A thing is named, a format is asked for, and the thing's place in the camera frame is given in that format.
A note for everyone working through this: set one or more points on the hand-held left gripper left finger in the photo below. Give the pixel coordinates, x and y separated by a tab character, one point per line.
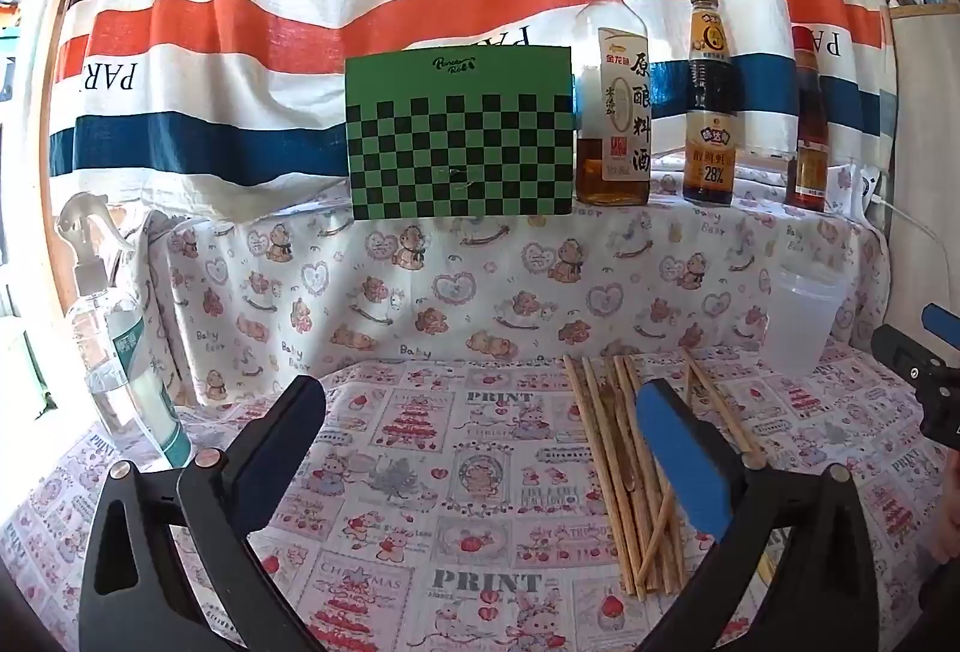
285	442

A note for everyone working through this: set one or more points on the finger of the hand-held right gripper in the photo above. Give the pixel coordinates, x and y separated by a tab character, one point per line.
900	352
941	324

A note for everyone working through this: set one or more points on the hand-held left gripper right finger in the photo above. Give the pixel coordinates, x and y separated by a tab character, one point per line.
686	464

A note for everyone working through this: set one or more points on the bunch of chopsticks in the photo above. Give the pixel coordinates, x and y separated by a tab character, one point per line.
645	509

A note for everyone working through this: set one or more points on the clear plastic cup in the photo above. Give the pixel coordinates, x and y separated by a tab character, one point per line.
802	329

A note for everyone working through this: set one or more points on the person's right hand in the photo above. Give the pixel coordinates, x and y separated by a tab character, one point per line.
946	528

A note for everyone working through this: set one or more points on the white charger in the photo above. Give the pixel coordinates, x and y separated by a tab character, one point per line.
868	183

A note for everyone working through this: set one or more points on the pink printed tablecloth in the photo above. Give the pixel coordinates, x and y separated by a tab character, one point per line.
465	472

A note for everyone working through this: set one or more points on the light wooden board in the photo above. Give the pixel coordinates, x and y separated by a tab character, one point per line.
926	134

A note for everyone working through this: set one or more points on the clear spray bottle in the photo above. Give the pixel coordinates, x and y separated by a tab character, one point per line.
112	337

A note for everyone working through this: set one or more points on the red-capped sauce bottle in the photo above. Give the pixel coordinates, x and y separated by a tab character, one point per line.
808	127

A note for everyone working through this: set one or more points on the bear print cloth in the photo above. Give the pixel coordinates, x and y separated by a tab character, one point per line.
487	292

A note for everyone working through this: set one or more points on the dark sauce bottle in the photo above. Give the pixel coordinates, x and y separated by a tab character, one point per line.
709	97

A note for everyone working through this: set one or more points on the green checkered box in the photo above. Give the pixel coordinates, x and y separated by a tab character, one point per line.
457	134

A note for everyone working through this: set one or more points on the clear cooking wine bottle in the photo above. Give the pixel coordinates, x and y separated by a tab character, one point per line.
611	97

